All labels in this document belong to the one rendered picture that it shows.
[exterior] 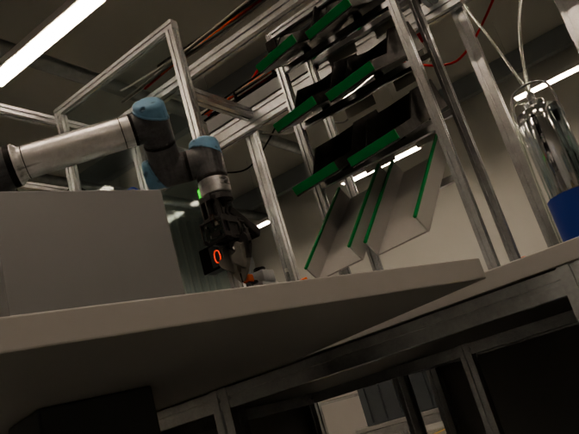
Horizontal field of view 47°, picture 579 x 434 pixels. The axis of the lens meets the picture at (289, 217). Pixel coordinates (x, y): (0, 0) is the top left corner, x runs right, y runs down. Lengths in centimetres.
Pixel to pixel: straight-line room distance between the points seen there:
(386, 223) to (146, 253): 58
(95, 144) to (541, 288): 98
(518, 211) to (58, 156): 1106
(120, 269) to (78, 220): 9
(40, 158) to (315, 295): 96
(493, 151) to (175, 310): 1199
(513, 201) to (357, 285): 1155
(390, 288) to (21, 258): 48
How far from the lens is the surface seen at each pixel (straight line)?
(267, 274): 159
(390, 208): 144
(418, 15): 175
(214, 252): 183
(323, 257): 145
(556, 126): 213
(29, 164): 155
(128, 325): 59
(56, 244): 96
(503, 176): 1238
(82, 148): 154
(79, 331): 58
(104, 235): 99
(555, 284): 106
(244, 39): 248
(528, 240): 1214
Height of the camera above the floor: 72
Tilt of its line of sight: 17 degrees up
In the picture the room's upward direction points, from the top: 16 degrees counter-clockwise
